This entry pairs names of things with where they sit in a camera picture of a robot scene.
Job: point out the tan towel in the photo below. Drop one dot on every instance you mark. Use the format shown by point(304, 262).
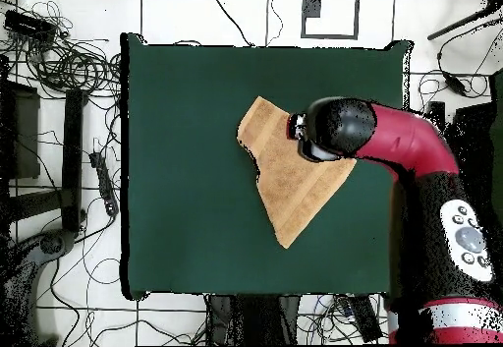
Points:
point(290, 189)

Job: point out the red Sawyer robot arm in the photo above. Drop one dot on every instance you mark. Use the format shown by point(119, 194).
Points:
point(412, 138)

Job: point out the black flat panel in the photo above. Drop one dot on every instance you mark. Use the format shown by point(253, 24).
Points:
point(23, 134)
point(473, 134)

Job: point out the dark green table cloth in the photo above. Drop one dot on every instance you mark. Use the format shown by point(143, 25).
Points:
point(188, 205)

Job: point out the black power adapter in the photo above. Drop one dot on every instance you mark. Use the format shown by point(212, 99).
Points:
point(455, 84)

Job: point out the black rod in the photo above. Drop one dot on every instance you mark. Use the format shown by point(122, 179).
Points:
point(458, 23)

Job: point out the black power strip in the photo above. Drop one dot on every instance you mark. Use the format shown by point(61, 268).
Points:
point(104, 182)
point(365, 319)

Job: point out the grey stand base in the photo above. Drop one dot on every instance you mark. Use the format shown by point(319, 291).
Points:
point(51, 244)

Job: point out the black stand crossbar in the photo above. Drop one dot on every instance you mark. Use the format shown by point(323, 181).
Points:
point(35, 205)

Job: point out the black electronics box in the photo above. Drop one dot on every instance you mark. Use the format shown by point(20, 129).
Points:
point(29, 26)

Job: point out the grey square tape frame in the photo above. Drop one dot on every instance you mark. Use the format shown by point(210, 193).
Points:
point(330, 36)

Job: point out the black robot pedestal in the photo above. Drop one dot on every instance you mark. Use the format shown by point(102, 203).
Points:
point(255, 319)

